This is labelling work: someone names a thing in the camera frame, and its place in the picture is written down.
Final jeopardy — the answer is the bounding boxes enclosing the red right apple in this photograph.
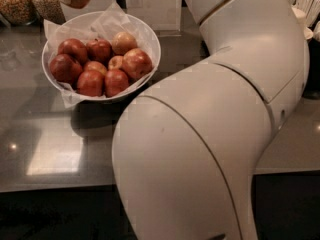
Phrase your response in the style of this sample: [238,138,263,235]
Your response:
[122,48,153,81]

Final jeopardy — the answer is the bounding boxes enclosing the clear acrylic sign holder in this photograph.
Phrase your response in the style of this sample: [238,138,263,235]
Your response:
[126,0,182,36]

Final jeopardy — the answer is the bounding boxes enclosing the left cereal glass jar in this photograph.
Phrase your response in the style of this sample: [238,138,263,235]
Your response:
[0,0,37,25]

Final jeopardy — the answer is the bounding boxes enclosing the pale back apple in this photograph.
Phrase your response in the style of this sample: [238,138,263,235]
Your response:
[111,32,138,55]

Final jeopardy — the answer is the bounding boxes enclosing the red front-left apple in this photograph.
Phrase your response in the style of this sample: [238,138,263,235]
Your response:
[77,70,104,97]

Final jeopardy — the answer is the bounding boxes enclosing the small partly hidden apple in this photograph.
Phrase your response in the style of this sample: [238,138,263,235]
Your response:
[108,55,123,70]

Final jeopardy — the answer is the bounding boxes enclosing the white bowl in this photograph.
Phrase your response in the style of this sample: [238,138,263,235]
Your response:
[41,10,162,104]

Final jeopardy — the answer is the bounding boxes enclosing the dark red back-left apple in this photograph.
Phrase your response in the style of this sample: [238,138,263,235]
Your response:
[58,38,88,64]

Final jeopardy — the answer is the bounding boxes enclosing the front stack paper bowls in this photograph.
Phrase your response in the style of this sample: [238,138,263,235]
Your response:
[292,7,313,41]

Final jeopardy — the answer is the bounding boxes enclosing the right cereal glass jar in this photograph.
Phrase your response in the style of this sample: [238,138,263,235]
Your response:
[31,0,65,24]

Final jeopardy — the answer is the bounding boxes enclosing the low hidden red apple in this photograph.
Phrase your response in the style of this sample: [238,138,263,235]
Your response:
[83,61,107,75]

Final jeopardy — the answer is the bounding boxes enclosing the red front-right apple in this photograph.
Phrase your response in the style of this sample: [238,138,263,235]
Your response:
[105,69,129,97]

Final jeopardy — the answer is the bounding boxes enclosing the cereal glass jar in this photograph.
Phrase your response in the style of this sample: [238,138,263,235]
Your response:
[31,0,65,24]
[0,0,37,25]

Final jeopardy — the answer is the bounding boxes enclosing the dark red left apple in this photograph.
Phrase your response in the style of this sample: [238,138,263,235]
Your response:
[49,54,83,85]

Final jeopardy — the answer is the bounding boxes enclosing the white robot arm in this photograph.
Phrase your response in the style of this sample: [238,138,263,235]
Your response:
[112,0,309,240]

